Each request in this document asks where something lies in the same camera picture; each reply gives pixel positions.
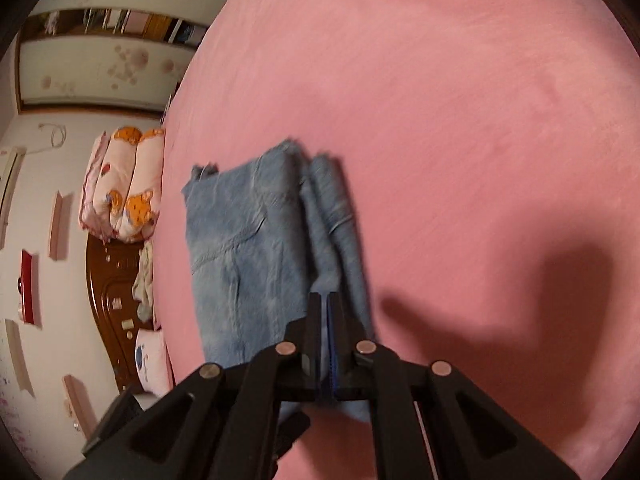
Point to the pink bed sheet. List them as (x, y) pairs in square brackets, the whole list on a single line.
[(450, 110)]

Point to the brown wooden headboard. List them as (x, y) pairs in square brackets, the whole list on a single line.
[(112, 310)]

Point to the red wall shelf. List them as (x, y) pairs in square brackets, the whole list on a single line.
[(29, 290)]

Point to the paw print wardrobe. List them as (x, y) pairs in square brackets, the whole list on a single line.
[(100, 65)]

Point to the pale crumpled cloth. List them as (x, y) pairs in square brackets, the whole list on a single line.
[(145, 280)]

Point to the pink bear print quilt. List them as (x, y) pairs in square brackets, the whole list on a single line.
[(130, 190)]

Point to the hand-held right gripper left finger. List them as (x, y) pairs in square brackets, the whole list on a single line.
[(320, 360)]

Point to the blue denim jacket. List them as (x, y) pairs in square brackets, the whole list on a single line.
[(235, 260)]

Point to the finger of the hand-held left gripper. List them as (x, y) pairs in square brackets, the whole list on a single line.
[(290, 432)]

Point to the white wall shelf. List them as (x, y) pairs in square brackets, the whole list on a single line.
[(9, 195)]

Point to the row of stored clothes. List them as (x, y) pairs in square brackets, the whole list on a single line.
[(130, 22)]

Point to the pale printed pillow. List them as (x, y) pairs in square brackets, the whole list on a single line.
[(152, 360)]

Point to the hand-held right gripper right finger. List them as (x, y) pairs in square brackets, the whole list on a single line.
[(336, 360)]

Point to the pink wall shelf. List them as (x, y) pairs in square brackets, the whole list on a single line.
[(77, 405), (59, 227)]

